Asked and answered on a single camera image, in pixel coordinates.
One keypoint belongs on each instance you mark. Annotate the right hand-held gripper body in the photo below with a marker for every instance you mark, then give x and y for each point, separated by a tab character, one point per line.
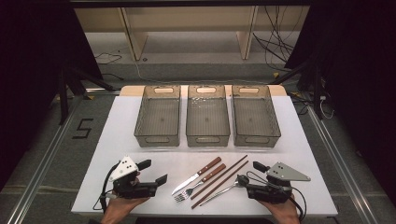
271	191

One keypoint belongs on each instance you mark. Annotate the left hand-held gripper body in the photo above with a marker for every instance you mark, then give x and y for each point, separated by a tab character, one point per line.
134	188

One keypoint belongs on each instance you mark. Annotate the brown wooden chopstick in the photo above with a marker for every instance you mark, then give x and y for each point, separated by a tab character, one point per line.
219	177
220	184

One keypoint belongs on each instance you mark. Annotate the metal spoon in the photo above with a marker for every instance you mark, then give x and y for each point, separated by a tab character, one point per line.
218	195

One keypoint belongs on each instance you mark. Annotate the smoky clear plastic bin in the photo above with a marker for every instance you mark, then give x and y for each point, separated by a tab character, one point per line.
207	118
158	118
255	118

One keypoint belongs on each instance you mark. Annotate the person's left hand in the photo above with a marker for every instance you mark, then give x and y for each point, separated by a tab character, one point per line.
121	210

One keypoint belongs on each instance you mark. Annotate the person's right hand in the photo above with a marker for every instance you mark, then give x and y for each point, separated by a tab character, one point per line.
281	214

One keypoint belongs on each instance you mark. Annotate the white table cover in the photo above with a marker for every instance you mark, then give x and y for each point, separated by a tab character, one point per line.
124	146

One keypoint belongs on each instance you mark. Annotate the black metal stand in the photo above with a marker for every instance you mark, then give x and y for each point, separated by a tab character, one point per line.
63	102
317	90

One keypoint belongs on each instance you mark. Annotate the beige wooden desk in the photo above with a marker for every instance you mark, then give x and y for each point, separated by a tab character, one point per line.
134	40

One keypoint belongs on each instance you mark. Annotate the dark curtain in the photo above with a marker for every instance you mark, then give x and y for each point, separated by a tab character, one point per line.
358	62
31	62

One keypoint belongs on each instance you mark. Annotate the metal floor rail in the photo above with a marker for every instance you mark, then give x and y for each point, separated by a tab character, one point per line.
39	169
342	168

